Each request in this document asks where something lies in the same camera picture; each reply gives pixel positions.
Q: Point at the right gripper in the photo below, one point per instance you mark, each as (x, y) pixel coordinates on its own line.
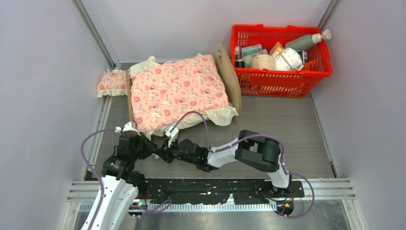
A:
(165, 152)

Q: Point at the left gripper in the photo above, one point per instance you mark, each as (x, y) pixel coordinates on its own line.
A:
(150, 146)

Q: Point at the pink unicorn mattress cushion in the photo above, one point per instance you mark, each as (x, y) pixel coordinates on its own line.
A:
(180, 92)

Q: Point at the wooden pet bed frame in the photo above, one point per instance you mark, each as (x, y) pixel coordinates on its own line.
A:
(230, 79)

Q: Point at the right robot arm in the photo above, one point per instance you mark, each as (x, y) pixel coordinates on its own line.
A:
(261, 152)

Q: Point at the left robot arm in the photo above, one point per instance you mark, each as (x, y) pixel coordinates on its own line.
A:
(119, 183)

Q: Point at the small pink ruffled pillow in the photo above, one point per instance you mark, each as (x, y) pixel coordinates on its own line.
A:
(112, 83)

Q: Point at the teal box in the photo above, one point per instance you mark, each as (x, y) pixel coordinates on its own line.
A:
(245, 51)

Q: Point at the beige tape roll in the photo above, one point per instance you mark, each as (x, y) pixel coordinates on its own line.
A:
(263, 62)

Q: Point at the orange small box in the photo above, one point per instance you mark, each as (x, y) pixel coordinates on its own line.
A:
(276, 50)

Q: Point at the white round pouch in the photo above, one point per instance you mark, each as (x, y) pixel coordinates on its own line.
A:
(288, 60)

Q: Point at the red plastic basket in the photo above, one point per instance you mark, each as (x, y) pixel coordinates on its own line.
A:
(262, 82)

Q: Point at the orange snack packet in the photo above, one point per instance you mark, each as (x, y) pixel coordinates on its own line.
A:
(310, 66)

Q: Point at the green pump bottle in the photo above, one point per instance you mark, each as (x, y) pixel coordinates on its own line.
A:
(307, 42)

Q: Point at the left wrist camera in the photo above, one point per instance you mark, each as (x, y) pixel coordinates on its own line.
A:
(129, 126)

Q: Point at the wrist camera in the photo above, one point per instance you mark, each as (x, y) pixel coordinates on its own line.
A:
(129, 126)
(171, 133)

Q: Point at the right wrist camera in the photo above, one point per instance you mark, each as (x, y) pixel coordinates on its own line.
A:
(171, 133)

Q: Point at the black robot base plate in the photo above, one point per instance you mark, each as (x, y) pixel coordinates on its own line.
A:
(216, 191)

